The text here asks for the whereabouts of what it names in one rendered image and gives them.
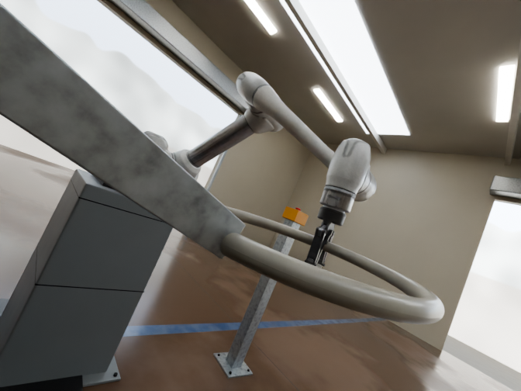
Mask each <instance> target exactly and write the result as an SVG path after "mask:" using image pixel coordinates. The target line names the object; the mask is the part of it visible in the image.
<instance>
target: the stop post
mask: <svg viewBox="0 0 521 391"><path fill-rule="evenodd" d="M282 217H284V218H285V221H284V223H283V224H284V225H286V226H289V227H292V228H295V229H297V230H298V229H299V227H300V225H302V226H305V223H306V221H307V219H308V217H309V216H308V215H307V214H305V213H303V212H301V211H300V210H298V209H293V208H291V207H288V206H286V207H285V211H284V212H283V215H282ZM293 242H294V239H293V238H290V237H287V236H285V235H282V234H279V235H278V238H277V240H276V241H275V244H274V246H273V249H274V250H276V251H279V252H281V253H283V254H286V255H288V253H289V251H290V249H291V247H292V244H293ZM276 282H277V281H275V280H273V279H270V278H268V277H266V276H264V275H261V277H260V280H259V282H258V283H257V287H256V289H255V291H254V294H253V296H252V298H251V301H250V303H249V306H248V307H247V311H246V312H245V314H244V317H243V319H242V322H241V324H240V327H239V329H238V331H237V333H236V336H235V338H234V340H233V343H232V345H231V348H230V350H229V352H222V353H214V354H213V355H214V356H215V358H216V360H217V362H218V363H219V364H220V366H221V368H222V369H223V371H224V372H225V374H226V376H227V377H228V379H231V378H236V377H241V376H246V375H253V373H252V371H251V370H250V369H249V367H248V366H247V364H246V363H245V362H244V359H245V357H246V354H247V352H248V349H249V347H250V344H251V342H252V340H253V338H254V335H255V333H256V330H257V327H258V325H259V323H260V321H261V318H262V316H263V314H264V311H265V309H266V306H267V303H268V301H269V299H270V297H271V294H272V292H273V290H274V287H275V284H276Z"/></svg>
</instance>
